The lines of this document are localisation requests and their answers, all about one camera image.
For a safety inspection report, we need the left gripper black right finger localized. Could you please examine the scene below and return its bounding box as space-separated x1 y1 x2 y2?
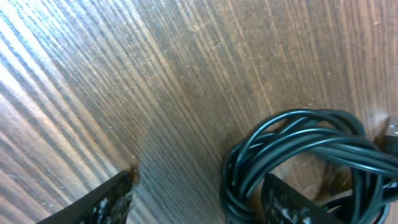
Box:
261 174 341 224

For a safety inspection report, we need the black usb cable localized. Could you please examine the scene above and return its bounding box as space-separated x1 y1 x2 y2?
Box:
219 108 398 224

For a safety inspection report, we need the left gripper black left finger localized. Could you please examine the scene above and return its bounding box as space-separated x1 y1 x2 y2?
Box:
39 170 134 224

